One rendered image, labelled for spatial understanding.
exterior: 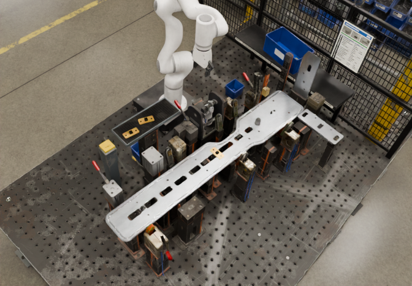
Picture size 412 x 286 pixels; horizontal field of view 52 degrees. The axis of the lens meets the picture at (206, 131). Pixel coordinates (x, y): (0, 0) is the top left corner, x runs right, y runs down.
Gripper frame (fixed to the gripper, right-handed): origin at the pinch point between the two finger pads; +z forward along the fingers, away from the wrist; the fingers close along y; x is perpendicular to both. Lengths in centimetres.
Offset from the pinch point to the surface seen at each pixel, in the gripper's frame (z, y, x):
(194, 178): 45, 27, -26
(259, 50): 39, -22, 75
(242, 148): 44, 29, 9
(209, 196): 74, 29, -13
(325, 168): 74, 61, 59
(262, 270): 76, 81, -22
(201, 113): 26.0, 6.2, -3.6
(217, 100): 28.9, 2.5, 12.1
